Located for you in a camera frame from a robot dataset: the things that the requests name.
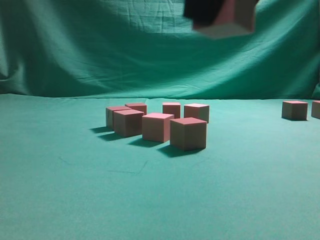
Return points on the green cloth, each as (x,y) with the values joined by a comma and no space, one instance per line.
(65,176)

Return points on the pink foam cube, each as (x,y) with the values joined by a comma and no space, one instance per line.
(236,18)
(188,133)
(128,123)
(109,114)
(173,108)
(156,127)
(315,109)
(197,110)
(294,110)
(139,106)

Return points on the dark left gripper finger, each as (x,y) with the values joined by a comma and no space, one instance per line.
(202,12)

